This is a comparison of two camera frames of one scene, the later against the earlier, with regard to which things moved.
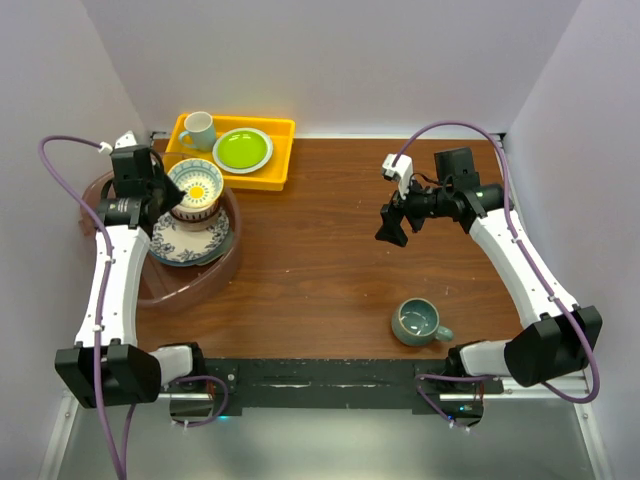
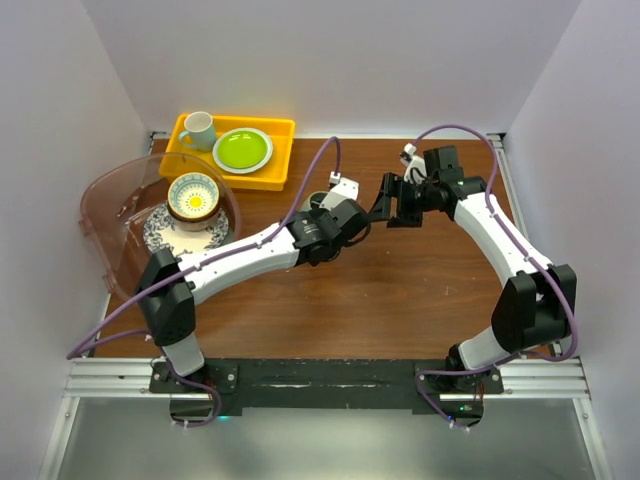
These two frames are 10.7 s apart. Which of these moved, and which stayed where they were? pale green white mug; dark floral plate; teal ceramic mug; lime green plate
Moved: teal ceramic mug
Stayed: lime green plate; dark floral plate; pale green white mug
